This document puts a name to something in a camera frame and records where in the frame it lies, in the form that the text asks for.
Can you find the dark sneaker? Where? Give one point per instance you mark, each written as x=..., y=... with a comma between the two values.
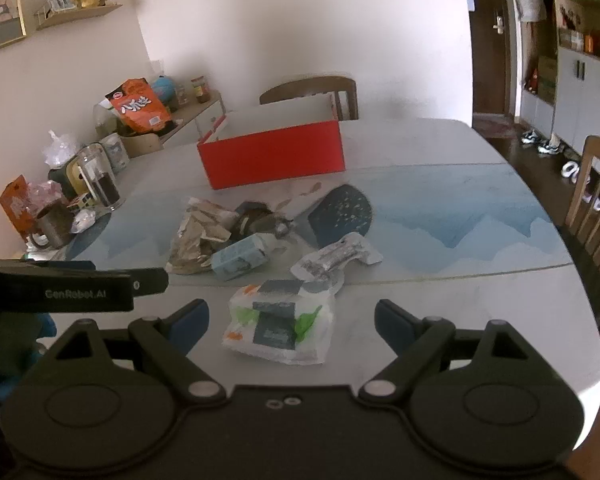
x=550, y=147
x=530, y=137

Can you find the beige packet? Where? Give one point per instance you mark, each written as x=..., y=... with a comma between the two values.
x=197, y=232

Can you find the person's left hand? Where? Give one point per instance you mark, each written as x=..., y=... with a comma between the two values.
x=47, y=327

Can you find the small orange carton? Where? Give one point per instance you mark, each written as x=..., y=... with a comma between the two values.
x=15, y=205

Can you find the orange snack bag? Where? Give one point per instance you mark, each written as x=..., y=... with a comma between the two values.
x=140, y=107

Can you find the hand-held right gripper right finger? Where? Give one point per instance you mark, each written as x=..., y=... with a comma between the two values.
x=392, y=321

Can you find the brown mug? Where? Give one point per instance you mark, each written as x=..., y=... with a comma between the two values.
x=55, y=227

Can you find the white slipper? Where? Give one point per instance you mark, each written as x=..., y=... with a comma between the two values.
x=592, y=195

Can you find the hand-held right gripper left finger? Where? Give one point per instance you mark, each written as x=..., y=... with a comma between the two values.
x=192, y=320

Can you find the wall shelf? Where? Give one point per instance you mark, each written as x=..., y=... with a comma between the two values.
x=80, y=16

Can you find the wooden chair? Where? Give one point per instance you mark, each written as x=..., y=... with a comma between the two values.
x=305, y=85
x=595, y=160

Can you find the small glass jar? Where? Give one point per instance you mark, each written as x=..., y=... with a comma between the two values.
x=182, y=96

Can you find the toilet roll packet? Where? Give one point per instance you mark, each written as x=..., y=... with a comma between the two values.
x=115, y=152

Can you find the white desktop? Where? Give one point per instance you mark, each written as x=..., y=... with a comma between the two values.
x=410, y=137

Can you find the red cardboard box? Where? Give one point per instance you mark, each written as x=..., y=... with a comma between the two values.
x=275, y=155

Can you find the red lid jar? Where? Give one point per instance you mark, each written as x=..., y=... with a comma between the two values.
x=200, y=91

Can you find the white storage cabinet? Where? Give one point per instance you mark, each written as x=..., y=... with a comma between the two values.
x=585, y=95

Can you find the clear plastic bag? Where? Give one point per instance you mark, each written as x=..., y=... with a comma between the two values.
x=60, y=150

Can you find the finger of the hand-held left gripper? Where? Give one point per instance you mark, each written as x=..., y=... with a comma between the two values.
x=65, y=265
x=150, y=281

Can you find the white sideboard cabinet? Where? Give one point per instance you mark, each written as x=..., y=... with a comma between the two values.
x=205, y=120

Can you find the dark blue speckled mat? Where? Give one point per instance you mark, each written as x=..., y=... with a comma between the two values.
x=340, y=210

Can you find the brown door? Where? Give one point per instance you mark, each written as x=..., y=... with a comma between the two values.
x=487, y=70

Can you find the light blue carton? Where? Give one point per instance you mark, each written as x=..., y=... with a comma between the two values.
x=240, y=259

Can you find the white shoe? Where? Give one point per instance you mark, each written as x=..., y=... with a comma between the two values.
x=570, y=169

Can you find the green yellow box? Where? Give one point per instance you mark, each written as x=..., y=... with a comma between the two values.
x=67, y=177

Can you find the glass french press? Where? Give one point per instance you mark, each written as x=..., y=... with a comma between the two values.
x=102, y=187

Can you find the clear blister packet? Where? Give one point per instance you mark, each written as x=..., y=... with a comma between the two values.
x=330, y=260

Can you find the hanging white bag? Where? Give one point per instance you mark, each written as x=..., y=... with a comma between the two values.
x=530, y=7

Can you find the blue globe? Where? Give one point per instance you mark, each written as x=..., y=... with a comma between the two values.
x=164, y=87

